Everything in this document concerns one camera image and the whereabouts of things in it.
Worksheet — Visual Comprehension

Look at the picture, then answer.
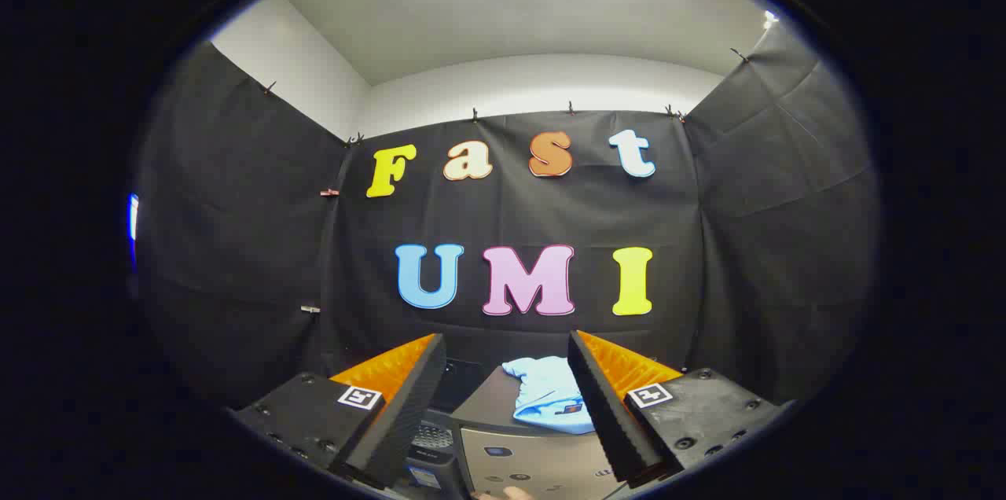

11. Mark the light blue garment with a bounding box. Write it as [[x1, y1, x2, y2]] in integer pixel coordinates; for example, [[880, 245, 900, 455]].
[[503, 356, 596, 436]]

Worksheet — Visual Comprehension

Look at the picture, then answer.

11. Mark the black backdrop cloth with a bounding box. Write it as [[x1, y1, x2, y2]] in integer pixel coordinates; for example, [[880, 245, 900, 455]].
[[134, 20, 881, 406]]

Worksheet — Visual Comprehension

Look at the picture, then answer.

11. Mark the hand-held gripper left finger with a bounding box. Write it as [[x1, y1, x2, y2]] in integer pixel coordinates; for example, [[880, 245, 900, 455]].
[[230, 332, 449, 491]]

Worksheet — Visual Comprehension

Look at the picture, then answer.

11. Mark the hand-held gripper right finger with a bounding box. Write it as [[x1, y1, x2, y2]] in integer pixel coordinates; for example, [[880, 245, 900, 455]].
[[566, 329, 789, 487]]

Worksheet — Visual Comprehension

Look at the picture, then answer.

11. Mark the dark grey washing machine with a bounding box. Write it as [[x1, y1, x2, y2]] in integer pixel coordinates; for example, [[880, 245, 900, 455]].
[[405, 406, 472, 500]]

